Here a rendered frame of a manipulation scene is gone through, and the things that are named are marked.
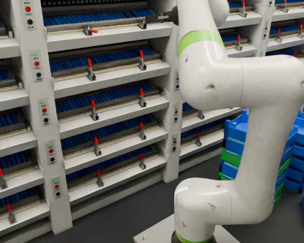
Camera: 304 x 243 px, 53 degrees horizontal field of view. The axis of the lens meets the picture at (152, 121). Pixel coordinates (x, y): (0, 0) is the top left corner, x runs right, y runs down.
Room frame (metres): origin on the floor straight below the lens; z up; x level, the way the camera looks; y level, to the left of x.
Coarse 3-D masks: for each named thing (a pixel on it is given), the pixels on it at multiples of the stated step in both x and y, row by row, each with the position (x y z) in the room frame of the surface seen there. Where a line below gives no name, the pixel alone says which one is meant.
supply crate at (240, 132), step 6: (246, 114) 1.53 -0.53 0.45; (228, 120) 1.41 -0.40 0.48; (234, 120) 1.47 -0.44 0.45; (240, 120) 1.52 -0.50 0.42; (246, 120) 1.53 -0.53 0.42; (228, 126) 1.39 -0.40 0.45; (240, 126) 1.48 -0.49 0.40; (246, 126) 1.48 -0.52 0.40; (294, 126) 1.35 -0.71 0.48; (228, 132) 1.39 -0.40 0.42; (234, 132) 1.36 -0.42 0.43; (240, 132) 1.34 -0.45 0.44; (246, 132) 1.32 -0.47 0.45; (294, 132) 1.34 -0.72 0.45; (240, 138) 1.34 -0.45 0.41; (288, 138) 1.36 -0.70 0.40; (294, 138) 1.33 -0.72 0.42; (288, 144) 1.27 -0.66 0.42
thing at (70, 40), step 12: (156, 12) 1.59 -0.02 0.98; (156, 24) 1.48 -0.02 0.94; (168, 24) 1.51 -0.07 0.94; (48, 36) 1.17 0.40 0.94; (60, 36) 1.19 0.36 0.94; (72, 36) 1.21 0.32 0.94; (84, 36) 1.23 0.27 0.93; (96, 36) 1.25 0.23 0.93; (108, 36) 1.29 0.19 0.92; (120, 36) 1.32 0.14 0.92; (132, 36) 1.36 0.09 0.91; (144, 36) 1.40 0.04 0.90; (156, 36) 1.45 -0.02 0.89; (48, 48) 1.14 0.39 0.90; (60, 48) 1.17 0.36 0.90; (72, 48) 1.20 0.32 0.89
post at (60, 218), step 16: (0, 0) 1.21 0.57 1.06; (16, 0) 1.08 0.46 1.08; (16, 16) 1.08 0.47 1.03; (32, 32) 1.10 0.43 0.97; (32, 48) 1.10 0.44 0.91; (16, 64) 1.16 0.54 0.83; (48, 64) 1.13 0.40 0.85; (32, 80) 1.09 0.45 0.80; (48, 80) 1.12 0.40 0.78; (32, 96) 1.08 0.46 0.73; (48, 96) 1.12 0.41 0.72; (32, 112) 1.07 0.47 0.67; (48, 128) 1.10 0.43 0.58; (48, 176) 1.09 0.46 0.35; (64, 176) 1.13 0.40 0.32; (48, 192) 1.08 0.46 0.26; (64, 192) 1.12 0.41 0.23; (64, 208) 1.11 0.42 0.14; (64, 224) 1.11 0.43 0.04
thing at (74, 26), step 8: (144, 16) 1.47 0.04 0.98; (64, 24) 1.24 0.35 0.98; (72, 24) 1.25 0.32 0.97; (80, 24) 1.27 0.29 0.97; (88, 24) 1.28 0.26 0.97; (96, 24) 1.31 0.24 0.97; (104, 24) 1.33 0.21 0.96; (112, 24) 1.36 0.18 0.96; (120, 24) 1.38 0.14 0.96; (136, 24) 1.41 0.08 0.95; (64, 32) 1.21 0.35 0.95
